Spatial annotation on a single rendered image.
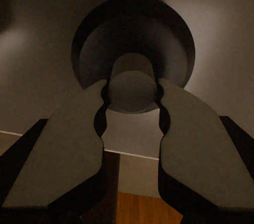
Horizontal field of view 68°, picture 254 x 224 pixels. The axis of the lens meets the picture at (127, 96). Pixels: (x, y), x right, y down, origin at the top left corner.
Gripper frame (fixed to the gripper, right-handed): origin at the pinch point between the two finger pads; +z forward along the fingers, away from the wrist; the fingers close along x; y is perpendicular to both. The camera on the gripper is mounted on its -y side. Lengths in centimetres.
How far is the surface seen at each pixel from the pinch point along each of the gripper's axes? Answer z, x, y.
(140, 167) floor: 99, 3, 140
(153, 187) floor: 99, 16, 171
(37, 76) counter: 5.1, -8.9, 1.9
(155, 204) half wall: 92, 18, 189
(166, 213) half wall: 85, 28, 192
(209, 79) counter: 5.2, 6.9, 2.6
